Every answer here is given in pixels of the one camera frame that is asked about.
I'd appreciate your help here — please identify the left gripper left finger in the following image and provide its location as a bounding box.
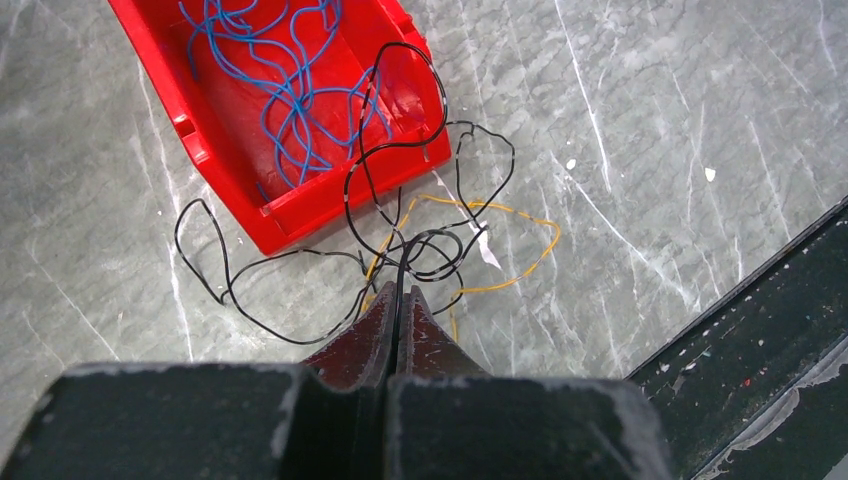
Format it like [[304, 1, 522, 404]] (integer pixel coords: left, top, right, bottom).
[[1, 282, 397, 479]]

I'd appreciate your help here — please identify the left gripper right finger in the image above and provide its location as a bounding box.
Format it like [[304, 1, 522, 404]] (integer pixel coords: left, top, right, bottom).
[[382, 287, 673, 479]]

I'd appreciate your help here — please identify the black aluminium base frame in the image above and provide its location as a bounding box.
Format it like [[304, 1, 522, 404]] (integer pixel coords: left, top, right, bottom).
[[630, 203, 847, 479]]

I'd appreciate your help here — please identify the red plastic bin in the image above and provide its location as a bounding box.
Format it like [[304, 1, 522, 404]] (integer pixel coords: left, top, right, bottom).
[[112, 1, 450, 255]]

